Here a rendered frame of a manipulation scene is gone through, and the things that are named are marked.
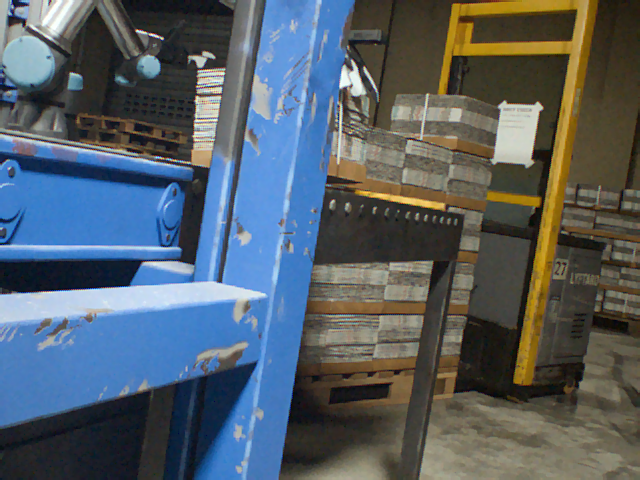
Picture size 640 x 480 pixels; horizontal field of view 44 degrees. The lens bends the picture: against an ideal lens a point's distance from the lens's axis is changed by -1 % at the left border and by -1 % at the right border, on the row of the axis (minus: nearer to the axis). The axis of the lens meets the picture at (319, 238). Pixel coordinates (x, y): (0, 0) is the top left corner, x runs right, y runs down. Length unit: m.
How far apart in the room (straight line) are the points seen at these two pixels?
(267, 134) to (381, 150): 2.31
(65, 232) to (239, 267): 0.15
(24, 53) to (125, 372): 1.47
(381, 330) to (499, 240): 1.06
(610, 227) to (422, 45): 3.58
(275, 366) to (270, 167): 0.17
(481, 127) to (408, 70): 6.46
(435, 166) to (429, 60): 6.66
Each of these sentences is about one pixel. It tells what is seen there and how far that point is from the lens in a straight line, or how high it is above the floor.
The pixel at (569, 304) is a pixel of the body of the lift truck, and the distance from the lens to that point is 4.01.
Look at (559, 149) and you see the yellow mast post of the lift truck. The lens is 3.68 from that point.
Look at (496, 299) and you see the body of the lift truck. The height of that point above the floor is 0.43.
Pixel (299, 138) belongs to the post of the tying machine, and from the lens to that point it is 0.66.
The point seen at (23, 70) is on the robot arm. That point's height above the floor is 0.96.
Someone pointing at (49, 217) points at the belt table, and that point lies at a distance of 0.66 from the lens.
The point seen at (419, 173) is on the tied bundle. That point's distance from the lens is 3.14.
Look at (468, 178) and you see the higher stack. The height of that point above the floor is 0.96.
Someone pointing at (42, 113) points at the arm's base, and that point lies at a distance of 2.06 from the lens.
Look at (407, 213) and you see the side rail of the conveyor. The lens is 1.60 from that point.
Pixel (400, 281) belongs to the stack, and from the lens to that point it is 3.15.
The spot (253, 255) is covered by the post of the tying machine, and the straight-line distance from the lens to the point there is 0.67.
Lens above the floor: 0.79
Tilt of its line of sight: 3 degrees down
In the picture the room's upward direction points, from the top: 9 degrees clockwise
